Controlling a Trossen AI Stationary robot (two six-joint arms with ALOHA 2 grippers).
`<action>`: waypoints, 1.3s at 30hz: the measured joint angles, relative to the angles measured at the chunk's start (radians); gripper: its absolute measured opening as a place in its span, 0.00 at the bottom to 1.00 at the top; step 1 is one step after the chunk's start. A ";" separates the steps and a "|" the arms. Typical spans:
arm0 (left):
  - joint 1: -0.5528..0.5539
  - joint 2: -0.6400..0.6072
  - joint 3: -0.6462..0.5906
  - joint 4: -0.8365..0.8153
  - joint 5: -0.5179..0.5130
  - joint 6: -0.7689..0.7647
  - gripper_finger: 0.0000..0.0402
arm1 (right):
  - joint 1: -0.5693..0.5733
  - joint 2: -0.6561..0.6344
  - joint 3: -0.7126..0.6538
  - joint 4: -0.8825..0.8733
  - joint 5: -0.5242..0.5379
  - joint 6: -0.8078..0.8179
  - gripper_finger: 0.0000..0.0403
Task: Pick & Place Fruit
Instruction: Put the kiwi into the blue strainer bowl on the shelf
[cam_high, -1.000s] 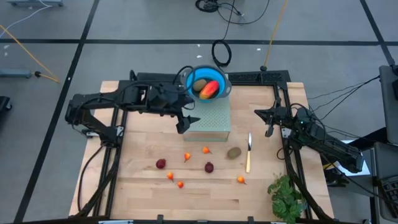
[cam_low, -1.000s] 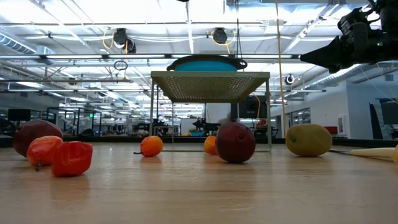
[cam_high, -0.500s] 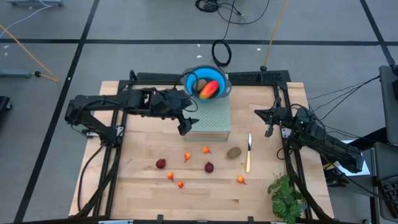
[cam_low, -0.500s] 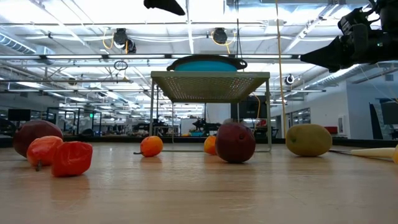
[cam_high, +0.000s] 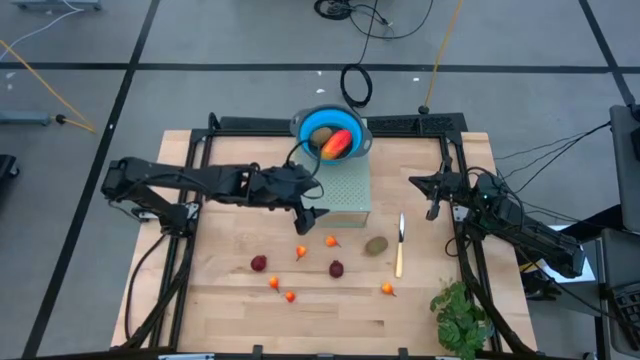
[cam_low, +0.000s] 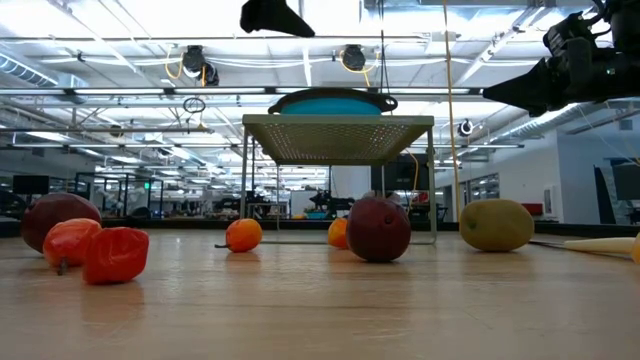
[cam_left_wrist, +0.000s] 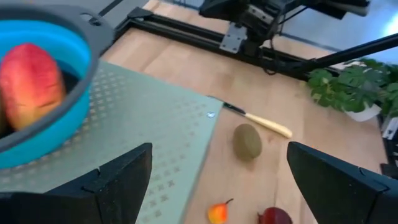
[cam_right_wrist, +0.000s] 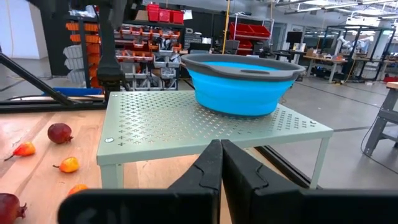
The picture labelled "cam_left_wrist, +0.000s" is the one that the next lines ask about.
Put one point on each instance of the green perforated metal shelf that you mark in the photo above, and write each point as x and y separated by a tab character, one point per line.
140	124

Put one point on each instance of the brown kiwi fruit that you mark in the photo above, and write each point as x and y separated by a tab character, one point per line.
247	141

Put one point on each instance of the small orange pear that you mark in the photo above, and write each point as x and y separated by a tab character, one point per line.
218	214

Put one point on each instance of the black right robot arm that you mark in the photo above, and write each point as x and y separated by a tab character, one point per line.
273	12

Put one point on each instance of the dark red plum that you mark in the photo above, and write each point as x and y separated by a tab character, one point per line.
275	217

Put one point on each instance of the potted green plant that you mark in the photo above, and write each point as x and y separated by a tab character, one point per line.
348	90

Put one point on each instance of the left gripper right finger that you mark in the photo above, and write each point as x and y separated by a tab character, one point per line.
342	196

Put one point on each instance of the red-yellow mango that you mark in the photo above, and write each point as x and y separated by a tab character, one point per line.
31	84

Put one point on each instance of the blue collapsible colander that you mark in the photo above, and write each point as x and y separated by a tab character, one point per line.
62	130

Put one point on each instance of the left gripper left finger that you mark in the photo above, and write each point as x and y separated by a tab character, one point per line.
93	199

